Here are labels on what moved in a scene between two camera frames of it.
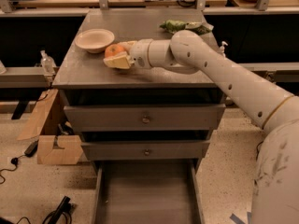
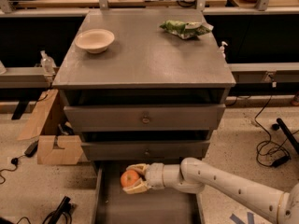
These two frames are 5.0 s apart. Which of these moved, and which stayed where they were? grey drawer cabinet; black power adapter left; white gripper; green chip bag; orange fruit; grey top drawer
Moved: white gripper; orange fruit
Stayed: black power adapter left; grey drawer cabinet; grey top drawer; green chip bag
